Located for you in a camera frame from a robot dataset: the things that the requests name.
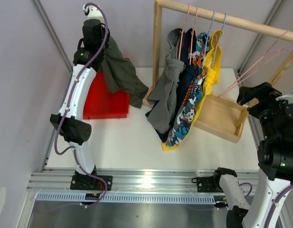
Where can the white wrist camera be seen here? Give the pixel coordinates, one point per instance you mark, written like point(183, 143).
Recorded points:
point(93, 13)
point(288, 98)

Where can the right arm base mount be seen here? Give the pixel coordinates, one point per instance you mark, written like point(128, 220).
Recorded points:
point(207, 184)

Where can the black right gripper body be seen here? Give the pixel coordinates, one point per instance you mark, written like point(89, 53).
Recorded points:
point(267, 93)

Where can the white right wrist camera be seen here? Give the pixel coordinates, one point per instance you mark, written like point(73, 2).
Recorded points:
point(288, 98)

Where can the patterned blue orange shorts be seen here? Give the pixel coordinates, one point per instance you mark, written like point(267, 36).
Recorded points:
point(190, 92)

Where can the yellow shorts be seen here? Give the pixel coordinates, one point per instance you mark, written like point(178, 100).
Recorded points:
point(211, 79)

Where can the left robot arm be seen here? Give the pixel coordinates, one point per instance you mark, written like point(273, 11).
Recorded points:
point(72, 133)

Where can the grey shorts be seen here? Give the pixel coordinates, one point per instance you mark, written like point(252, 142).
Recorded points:
point(163, 96)

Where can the slotted cable duct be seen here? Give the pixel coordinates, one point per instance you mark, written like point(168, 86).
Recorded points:
point(132, 198)

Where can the red plastic bin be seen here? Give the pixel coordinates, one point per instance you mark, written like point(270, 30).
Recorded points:
point(105, 100)

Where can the pink hanger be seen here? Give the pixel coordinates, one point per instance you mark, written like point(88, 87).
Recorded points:
point(182, 32)
point(192, 36)
point(267, 57)

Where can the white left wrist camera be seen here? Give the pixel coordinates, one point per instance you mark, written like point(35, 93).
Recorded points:
point(93, 13)

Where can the wooden clothes rack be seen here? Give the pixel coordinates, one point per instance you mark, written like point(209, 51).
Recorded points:
point(219, 116)

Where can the olive green shorts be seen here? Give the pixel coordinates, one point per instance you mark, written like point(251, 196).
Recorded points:
point(120, 75)

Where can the aluminium mounting rail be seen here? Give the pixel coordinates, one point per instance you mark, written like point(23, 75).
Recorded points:
point(124, 181)

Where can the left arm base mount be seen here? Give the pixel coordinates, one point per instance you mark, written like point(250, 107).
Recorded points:
point(84, 182)

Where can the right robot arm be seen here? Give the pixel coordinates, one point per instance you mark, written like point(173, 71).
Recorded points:
point(275, 161)

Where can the navy blue shorts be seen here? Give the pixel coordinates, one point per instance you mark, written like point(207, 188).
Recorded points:
point(170, 90)

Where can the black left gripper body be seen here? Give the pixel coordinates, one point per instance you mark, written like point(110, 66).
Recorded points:
point(103, 31)

